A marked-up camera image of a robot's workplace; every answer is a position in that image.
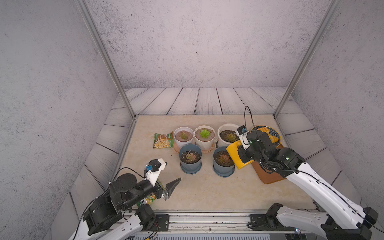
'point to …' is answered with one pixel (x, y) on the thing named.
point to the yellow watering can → (233, 148)
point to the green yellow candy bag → (147, 200)
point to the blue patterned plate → (273, 134)
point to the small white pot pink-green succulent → (183, 135)
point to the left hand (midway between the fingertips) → (174, 173)
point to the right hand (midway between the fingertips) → (241, 146)
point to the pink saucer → (207, 151)
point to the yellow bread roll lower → (273, 138)
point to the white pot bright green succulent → (204, 136)
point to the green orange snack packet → (162, 141)
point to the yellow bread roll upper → (264, 129)
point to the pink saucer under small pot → (176, 148)
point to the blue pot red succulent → (223, 164)
